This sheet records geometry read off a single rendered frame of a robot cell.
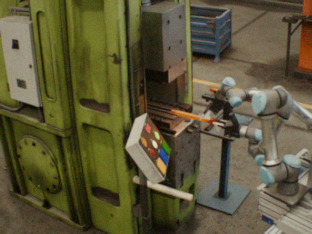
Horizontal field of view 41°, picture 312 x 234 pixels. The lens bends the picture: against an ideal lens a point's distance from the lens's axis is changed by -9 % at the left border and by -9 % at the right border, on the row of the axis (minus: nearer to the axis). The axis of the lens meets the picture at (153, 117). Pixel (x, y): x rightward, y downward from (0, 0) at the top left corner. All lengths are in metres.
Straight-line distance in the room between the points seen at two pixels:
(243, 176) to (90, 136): 1.66
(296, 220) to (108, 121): 1.36
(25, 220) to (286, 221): 2.26
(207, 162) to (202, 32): 2.89
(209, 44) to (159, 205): 3.81
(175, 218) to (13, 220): 1.42
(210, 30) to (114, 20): 4.26
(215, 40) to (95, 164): 3.92
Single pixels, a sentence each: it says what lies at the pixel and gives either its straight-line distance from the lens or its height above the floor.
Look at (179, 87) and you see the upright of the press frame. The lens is 3.39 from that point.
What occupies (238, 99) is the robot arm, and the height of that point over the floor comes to 1.25.
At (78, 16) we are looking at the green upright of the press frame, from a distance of 2.88.
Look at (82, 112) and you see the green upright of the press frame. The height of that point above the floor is 1.09.
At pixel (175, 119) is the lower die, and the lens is 3.13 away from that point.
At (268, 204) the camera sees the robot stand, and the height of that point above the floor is 0.69.
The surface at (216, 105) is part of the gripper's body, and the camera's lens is 2.95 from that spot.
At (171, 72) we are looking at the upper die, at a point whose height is 1.33.
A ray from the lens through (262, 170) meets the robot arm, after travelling 2.54.
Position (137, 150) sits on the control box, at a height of 1.15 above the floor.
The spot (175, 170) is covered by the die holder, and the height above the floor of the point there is 0.64.
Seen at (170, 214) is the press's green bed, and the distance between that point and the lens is 3.49.
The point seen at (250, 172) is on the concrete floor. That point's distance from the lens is 4.30.
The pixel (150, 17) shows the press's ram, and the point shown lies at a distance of 2.79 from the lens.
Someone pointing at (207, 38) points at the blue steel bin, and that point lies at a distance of 6.84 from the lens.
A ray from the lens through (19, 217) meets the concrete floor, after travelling 3.95.
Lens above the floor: 2.45
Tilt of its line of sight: 28 degrees down
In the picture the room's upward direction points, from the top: 3 degrees counter-clockwise
